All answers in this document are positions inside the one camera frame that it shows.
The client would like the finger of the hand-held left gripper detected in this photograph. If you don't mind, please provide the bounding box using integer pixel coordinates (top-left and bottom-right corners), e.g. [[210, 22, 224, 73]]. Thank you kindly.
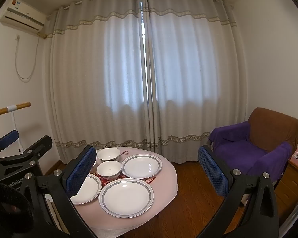
[[0, 136, 53, 176], [0, 130, 20, 158]]

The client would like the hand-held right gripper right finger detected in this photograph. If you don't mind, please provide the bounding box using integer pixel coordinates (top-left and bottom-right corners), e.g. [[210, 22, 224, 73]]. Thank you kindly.
[[198, 144, 280, 238]]

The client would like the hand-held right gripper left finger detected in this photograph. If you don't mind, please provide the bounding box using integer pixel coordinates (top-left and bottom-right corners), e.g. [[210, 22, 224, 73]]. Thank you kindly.
[[18, 145, 100, 238]]

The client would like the white ceramic bowl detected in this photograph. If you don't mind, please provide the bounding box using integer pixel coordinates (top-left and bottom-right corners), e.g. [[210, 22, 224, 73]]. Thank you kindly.
[[97, 147, 120, 162], [97, 161, 122, 181]]

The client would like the white barre stand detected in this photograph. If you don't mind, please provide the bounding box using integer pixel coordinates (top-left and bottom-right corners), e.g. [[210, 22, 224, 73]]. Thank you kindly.
[[5, 105, 24, 152]]

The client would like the purple blanket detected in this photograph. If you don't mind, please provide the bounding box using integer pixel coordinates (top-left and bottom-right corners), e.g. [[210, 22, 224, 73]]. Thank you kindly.
[[209, 122, 293, 181]]

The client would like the round table with pink cover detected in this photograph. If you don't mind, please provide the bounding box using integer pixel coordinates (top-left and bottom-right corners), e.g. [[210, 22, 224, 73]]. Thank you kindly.
[[43, 147, 178, 238]]

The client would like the brown armchair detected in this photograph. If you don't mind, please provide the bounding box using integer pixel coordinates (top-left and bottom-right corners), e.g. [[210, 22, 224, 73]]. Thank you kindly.
[[209, 107, 298, 204]]

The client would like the wooden drawer cabinet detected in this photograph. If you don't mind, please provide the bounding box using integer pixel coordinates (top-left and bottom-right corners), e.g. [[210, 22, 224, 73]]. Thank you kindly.
[[273, 160, 298, 226]]

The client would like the grey curtain with lace trim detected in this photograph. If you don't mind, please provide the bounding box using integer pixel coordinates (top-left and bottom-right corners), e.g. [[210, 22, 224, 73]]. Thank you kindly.
[[143, 0, 247, 165], [46, 0, 149, 164]]

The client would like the wrapped air conditioner pipe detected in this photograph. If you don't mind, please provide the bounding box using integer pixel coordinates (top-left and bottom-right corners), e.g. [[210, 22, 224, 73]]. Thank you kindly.
[[37, 15, 55, 39]]

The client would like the black fuzzy strap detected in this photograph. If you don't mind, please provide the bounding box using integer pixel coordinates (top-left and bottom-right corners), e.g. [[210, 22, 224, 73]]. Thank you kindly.
[[0, 182, 34, 238]]

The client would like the white air conditioner power cord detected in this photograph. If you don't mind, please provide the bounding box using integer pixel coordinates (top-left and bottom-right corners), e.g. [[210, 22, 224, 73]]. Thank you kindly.
[[14, 31, 40, 81]]

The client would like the white wall air conditioner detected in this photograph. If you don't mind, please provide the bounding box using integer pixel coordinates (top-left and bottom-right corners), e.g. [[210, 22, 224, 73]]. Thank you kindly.
[[0, 0, 46, 32]]

